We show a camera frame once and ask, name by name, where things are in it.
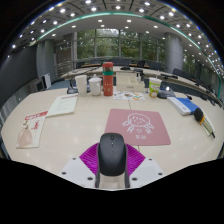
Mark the blue and white book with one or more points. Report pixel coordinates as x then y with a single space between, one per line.
182 106

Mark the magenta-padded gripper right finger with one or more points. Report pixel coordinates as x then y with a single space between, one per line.
136 159

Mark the green printed paper cup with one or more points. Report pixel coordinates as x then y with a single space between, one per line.
154 88

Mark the black computer mouse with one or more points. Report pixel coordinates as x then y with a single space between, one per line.
112 156

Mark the beige cardboard box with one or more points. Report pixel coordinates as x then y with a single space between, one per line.
128 83

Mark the white mug with lid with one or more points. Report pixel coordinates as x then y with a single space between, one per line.
95 86

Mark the white paper cup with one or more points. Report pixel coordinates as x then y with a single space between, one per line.
81 86

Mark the colourful sticker sheet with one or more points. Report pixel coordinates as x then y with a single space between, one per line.
129 96

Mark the white paper booklet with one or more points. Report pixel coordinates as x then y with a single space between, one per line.
62 105

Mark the ceiling lights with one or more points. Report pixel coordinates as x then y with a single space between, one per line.
88 2

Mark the red bottle with green band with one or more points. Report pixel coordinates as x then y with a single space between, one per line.
108 81

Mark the black flat device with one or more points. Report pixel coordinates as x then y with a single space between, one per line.
166 93

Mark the black microphone with yellow band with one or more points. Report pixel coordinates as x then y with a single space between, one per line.
199 115

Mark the red and white leaflet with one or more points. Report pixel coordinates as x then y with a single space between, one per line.
31 130

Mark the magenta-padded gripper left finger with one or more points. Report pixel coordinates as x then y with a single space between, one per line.
87 159

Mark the dark office chairs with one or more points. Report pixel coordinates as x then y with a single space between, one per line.
154 65

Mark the pink mouse pad with drawing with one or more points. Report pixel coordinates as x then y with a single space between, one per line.
146 133

